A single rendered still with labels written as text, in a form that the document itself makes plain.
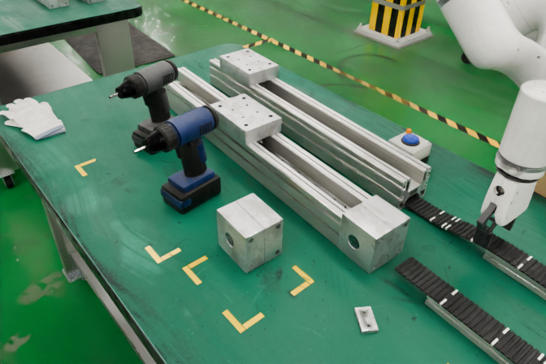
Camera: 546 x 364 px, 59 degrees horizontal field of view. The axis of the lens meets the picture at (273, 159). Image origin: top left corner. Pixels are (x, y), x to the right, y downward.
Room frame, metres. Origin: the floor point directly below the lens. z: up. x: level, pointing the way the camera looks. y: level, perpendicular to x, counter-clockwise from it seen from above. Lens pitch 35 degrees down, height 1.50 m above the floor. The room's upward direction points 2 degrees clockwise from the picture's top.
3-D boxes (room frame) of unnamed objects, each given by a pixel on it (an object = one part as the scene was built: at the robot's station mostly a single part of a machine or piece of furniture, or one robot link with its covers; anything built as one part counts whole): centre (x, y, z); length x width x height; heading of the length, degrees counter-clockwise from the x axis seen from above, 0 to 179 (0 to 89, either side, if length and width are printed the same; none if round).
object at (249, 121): (1.06, 0.07, 0.87); 0.16 x 0.11 x 0.07; 39
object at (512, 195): (0.71, -0.45, 0.95); 0.10 x 0.07 x 0.11; 129
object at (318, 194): (1.06, 0.07, 0.82); 0.80 x 0.10 x 0.09; 39
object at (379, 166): (1.17, -0.07, 0.82); 0.80 x 0.10 x 0.09; 39
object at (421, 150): (1.03, -0.34, 0.81); 0.10 x 0.08 x 0.06; 129
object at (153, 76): (1.07, 0.33, 0.89); 0.20 x 0.08 x 0.22; 145
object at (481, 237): (0.68, -0.40, 0.86); 0.03 x 0.03 x 0.07; 39
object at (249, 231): (0.71, 0.03, 0.83); 0.11 x 0.10 x 0.10; 129
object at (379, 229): (0.72, -0.22, 0.83); 0.12 x 0.09 x 0.10; 129
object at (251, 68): (1.37, 0.08, 0.87); 0.16 x 0.11 x 0.07; 39
